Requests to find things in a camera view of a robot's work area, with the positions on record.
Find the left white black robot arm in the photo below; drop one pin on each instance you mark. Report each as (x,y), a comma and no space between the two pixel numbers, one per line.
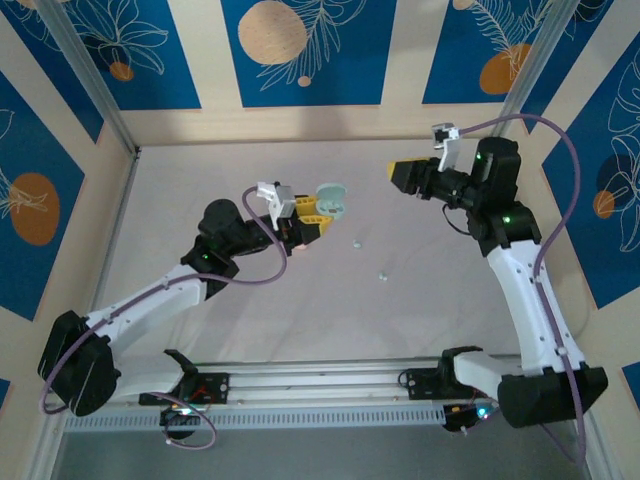
(145,305)

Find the blue poster with fern drawing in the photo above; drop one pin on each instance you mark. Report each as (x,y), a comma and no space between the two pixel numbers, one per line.
(450,60)

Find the aluminium frame post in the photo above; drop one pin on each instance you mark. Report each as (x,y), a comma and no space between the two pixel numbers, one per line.
(90,75)
(535,65)

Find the blue poster with beige circle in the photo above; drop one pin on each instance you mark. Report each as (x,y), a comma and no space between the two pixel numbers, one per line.
(350,50)

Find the blue poster with lily drawing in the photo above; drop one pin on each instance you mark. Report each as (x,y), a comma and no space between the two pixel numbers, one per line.
(615,225)
(170,75)

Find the aluminium side rail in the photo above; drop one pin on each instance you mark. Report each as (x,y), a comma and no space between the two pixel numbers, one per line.
(120,215)

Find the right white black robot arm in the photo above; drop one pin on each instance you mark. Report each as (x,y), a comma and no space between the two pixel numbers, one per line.
(535,310)

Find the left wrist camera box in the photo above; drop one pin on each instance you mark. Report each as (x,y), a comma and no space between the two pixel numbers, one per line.
(277,202)

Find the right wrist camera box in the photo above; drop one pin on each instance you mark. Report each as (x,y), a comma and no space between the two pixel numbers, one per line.
(446,147)

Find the aluminium mounting beam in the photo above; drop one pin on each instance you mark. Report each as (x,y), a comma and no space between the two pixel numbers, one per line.
(310,385)

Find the blue floral wall poster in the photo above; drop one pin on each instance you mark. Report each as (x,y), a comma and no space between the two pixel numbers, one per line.
(592,12)
(62,75)

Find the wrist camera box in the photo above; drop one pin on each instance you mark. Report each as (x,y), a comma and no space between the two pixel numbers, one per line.
(446,147)
(277,202)

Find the blue poster with orange circle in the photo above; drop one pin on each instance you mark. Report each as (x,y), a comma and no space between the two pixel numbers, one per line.
(30,150)

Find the mint green earbud charging case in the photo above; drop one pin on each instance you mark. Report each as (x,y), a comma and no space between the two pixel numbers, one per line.
(331,200)

